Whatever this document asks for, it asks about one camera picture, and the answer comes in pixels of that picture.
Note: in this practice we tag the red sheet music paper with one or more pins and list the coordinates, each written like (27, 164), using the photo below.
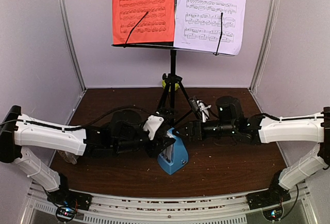
(142, 21)

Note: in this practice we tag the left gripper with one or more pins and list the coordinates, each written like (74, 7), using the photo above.
(159, 143)

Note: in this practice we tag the lavender paper sheet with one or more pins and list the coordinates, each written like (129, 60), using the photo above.
(214, 26)

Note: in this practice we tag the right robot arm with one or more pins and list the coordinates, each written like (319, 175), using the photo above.
(264, 128)

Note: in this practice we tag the blue metronome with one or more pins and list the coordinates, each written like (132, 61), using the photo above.
(174, 157)

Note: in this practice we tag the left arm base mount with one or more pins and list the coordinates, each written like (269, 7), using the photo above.
(68, 204)

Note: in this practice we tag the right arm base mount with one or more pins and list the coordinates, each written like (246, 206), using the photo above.
(270, 202)

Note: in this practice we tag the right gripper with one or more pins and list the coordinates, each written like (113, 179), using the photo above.
(190, 129)

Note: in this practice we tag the left aluminium frame post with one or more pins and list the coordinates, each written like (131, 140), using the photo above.
(70, 44)

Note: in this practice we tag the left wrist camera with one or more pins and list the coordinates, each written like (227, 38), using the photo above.
(154, 121)

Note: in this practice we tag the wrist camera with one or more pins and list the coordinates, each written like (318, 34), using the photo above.
(154, 121)
(200, 109)

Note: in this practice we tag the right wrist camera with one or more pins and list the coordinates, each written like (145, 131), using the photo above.
(200, 109)

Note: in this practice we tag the front aluminium rail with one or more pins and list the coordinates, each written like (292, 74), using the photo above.
(229, 208)

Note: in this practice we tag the black music stand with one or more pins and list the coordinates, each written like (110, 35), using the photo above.
(166, 96)

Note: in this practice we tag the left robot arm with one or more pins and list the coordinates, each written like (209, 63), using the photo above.
(117, 131)

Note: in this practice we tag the patterned white mug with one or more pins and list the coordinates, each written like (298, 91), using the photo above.
(68, 157)

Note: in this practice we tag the right aluminium frame post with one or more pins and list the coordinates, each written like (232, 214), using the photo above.
(265, 45)

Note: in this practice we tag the aluminium frame post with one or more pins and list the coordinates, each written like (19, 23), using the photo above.
(265, 45)
(70, 44)

